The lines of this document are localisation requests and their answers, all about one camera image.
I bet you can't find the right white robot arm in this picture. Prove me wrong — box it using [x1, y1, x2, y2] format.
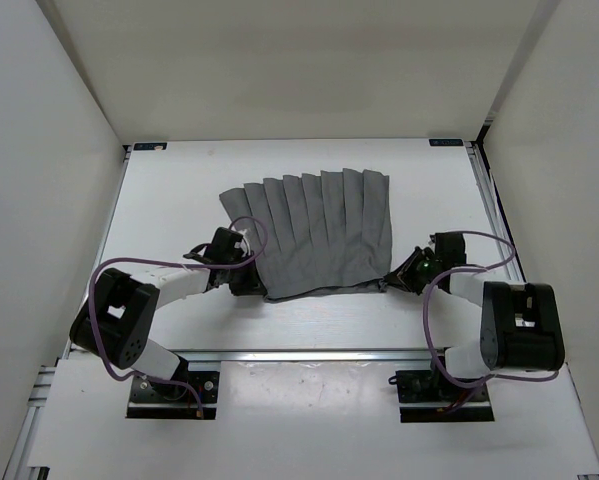
[385, 230, 565, 400]

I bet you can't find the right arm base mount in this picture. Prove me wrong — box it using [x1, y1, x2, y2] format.
[388, 370, 495, 424]

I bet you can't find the right blue corner label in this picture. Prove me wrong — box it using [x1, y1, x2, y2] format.
[429, 138, 464, 147]

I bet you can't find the left blue corner label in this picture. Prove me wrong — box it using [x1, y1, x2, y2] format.
[133, 142, 168, 151]

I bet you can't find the purple cable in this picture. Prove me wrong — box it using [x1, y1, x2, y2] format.
[422, 230, 563, 414]
[89, 215, 269, 419]

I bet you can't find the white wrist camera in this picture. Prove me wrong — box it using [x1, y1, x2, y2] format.
[237, 229, 253, 255]
[428, 234, 437, 252]

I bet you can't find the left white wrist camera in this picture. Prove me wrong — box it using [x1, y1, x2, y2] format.
[237, 229, 253, 255]

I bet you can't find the aluminium table frame rail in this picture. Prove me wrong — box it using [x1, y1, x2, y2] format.
[466, 141, 551, 362]

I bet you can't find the grey pleated skirt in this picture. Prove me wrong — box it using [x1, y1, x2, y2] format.
[219, 168, 392, 302]

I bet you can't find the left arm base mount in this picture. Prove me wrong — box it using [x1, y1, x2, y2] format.
[126, 370, 220, 420]

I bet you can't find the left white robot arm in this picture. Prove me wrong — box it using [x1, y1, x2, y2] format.
[69, 226, 265, 400]

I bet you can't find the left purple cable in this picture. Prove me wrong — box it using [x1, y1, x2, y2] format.
[89, 215, 269, 419]

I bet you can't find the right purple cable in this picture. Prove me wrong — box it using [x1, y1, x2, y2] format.
[422, 230, 563, 414]

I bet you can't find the blue corner label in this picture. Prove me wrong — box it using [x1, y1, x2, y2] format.
[133, 142, 168, 151]
[429, 138, 464, 147]

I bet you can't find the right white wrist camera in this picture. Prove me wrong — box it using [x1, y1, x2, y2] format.
[428, 234, 437, 252]

